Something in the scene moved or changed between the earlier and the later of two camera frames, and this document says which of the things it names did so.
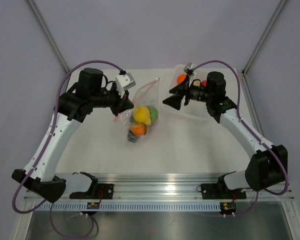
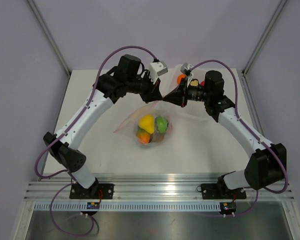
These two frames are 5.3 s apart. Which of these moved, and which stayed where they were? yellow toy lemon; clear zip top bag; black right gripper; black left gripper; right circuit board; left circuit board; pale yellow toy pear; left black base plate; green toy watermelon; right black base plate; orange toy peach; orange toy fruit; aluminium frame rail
Moved: green toy watermelon; clear zip top bag; orange toy peach; black left gripper; yellow toy lemon
Stayed: black right gripper; right black base plate; orange toy fruit; aluminium frame rail; pale yellow toy pear; left circuit board; left black base plate; right circuit board
